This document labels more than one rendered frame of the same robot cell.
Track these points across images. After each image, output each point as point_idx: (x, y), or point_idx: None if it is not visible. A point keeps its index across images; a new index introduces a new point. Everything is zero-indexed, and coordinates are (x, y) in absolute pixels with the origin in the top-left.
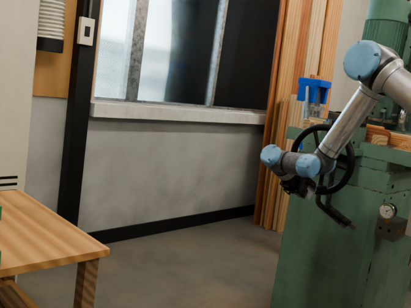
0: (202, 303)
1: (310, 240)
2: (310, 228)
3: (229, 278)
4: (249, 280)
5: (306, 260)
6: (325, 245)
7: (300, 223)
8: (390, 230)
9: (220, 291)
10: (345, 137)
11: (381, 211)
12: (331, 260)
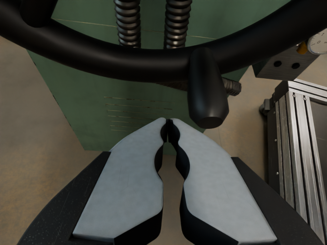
0: (4, 222)
1: (112, 93)
2: (104, 77)
3: (5, 131)
4: (32, 113)
5: (114, 113)
6: (144, 95)
7: (78, 73)
8: (299, 64)
9: (12, 171)
10: None
11: (317, 37)
12: (158, 108)
